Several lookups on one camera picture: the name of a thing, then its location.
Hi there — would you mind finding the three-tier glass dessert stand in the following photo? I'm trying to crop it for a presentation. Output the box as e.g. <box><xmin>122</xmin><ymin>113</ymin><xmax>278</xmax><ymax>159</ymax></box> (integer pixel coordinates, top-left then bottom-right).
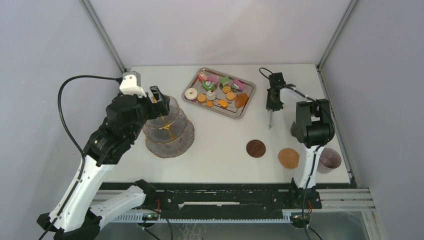
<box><xmin>142</xmin><ymin>96</ymin><xmax>195</xmax><ymax>159</ymax></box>

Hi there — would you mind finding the metal serving tray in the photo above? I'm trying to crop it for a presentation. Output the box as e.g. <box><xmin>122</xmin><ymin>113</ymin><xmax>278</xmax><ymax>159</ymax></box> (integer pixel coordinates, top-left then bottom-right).
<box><xmin>182</xmin><ymin>67</ymin><xmax>257</xmax><ymax>120</ymax></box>

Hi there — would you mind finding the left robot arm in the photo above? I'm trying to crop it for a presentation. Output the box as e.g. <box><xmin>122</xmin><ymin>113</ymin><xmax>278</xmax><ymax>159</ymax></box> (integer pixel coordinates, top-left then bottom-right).
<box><xmin>37</xmin><ymin>86</ymin><xmax>170</xmax><ymax>240</ymax></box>

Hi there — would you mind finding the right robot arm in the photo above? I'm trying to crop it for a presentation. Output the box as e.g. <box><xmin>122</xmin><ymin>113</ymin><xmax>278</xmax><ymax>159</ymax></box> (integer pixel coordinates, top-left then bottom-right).
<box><xmin>266</xmin><ymin>72</ymin><xmax>335</xmax><ymax>209</ymax></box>

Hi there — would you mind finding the white frosted donut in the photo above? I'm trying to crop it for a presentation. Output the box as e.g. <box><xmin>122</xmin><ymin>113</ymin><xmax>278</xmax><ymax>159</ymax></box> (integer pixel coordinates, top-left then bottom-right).
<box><xmin>184</xmin><ymin>87</ymin><xmax>198</xmax><ymax>101</ymax></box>

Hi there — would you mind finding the orange round biscuit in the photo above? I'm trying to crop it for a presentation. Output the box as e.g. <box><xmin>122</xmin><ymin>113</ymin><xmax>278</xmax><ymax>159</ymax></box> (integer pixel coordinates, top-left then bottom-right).
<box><xmin>196</xmin><ymin>93</ymin><xmax>207</xmax><ymax>103</ymax></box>

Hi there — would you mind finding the brown cookie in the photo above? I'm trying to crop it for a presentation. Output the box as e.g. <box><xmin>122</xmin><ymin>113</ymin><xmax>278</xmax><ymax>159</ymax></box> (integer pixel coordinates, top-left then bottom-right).
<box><xmin>234</xmin><ymin>92</ymin><xmax>249</xmax><ymax>109</ymax></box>

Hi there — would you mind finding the pink purple cake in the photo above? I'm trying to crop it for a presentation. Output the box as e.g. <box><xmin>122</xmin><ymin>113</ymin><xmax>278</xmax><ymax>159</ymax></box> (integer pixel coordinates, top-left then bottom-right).
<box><xmin>231</xmin><ymin>79</ymin><xmax>245</xmax><ymax>92</ymax></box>

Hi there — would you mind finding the green cake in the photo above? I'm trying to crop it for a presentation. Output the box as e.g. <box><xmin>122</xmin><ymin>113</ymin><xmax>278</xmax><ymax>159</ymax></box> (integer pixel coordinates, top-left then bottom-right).
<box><xmin>201</xmin><ymin>81</ymin><xmax>216</xmax><ymax>91</ymax></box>

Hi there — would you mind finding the white cupcake with cherry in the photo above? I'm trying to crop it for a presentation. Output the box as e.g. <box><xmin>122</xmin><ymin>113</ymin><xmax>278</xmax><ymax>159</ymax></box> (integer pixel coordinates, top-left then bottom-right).
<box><xmin>206</xmin><ymin>90</ymin><xmax>217</xmax><ymax>101</ymax></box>

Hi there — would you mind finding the dark brown round coaster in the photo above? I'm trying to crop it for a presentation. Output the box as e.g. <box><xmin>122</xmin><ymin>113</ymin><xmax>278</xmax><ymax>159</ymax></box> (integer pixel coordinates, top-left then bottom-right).
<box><xmin>246</xmin><ymin>139</ymin><xmax>266</xmax><ymax>158</ymax></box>

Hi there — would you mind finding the light wooden round coaster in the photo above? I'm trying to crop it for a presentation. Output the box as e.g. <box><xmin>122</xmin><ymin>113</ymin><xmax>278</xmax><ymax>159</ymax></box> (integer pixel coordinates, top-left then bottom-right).
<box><xmin>278</xmin><ymin>148</ymin><xmax>300</xmax><ymax>169</ymax></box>

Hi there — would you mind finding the purple glass cup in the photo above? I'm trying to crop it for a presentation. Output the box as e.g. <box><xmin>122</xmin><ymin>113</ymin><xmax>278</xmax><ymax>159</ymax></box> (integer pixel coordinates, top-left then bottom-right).
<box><xmin>317</xmin><ymin>148</ymin><xmax>342</xmax><ymax>174</ymax></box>

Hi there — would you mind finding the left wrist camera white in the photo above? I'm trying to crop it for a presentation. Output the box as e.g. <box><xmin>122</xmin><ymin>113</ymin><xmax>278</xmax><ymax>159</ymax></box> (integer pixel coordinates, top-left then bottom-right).
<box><xmin>119</xmin><ymin>71</ymin><xmax>147</xmax><ymax>98</ymax></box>

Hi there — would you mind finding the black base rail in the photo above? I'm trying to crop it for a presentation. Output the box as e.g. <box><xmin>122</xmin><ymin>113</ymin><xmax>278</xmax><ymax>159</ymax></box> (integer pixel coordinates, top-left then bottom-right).
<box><xmin>142</xmin><ymin>183</ymin><xmax>323</xmax><ymax>210</ymax></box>

